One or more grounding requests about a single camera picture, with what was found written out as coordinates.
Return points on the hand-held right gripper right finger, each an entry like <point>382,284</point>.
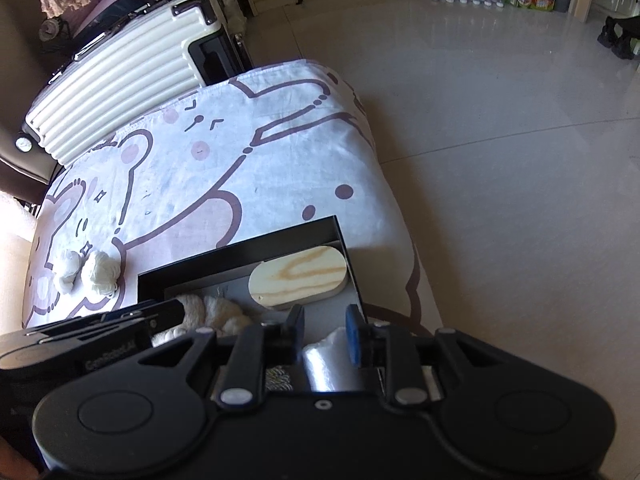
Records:
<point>355,340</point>

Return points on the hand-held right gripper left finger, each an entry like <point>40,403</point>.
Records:
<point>295,331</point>

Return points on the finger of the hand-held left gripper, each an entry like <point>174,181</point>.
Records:
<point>160,312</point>

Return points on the cream fluffy plush toy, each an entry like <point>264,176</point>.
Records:
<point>215,310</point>

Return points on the black box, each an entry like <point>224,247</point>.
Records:
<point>200,270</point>

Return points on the person's left hand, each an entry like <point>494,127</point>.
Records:
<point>15,460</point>

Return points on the white plastic roll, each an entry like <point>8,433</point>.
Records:
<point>325,360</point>

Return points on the oval wooden block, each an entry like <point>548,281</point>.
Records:
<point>300,275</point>

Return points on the cartoon bear printed bed sheet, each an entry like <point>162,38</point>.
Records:
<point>280,170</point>

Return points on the brown curtain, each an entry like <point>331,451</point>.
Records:
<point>20,170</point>

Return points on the white ribbed suitcase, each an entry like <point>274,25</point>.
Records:
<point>125,75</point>

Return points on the black round device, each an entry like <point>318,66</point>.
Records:
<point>55,35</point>

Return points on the dark blue cloth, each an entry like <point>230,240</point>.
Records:
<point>122,7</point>

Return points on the black stool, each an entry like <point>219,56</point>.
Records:
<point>620,37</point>

